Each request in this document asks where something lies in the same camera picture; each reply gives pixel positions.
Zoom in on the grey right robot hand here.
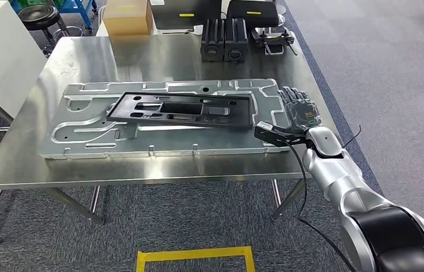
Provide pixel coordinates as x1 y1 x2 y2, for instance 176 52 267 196
277 85 323 133

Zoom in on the black plastic panel part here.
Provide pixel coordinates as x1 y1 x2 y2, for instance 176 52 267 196
106 91 256 131

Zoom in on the stainless steel workbench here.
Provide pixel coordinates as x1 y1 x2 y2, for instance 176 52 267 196
0 35 343 247

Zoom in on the black metal clamp fixture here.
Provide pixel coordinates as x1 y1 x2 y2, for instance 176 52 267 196
251 25 299 57

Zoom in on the black ribbed block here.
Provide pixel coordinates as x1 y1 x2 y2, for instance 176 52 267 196
224 18 249 62
200 18 226 63

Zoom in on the black case with yellow label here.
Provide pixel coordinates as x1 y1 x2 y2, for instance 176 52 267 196
226 0 281 28

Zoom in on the large stamped metal plate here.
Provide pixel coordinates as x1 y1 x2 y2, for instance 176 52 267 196
38 78 292 161

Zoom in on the dark grey case yellow label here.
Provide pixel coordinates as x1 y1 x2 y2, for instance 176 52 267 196
149 0 223 35

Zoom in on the brown cardboard box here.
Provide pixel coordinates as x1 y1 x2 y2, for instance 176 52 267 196
102 0 155 37

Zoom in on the black round stool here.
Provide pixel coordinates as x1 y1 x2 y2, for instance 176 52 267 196
17 4 73 58

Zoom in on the green plastic crate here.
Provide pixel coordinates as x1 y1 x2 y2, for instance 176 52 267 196
11 0 66 9

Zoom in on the white cabinet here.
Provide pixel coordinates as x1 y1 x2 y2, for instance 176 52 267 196
0 0 48 111

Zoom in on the wrist camera with black bracket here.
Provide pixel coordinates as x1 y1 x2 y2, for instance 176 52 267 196
254 121 307 148

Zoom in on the thin black wire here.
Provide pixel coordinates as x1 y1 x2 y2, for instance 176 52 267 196
342 125 362 149

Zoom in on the black camera cable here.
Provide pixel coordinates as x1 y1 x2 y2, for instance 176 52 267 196
288 141 359 272

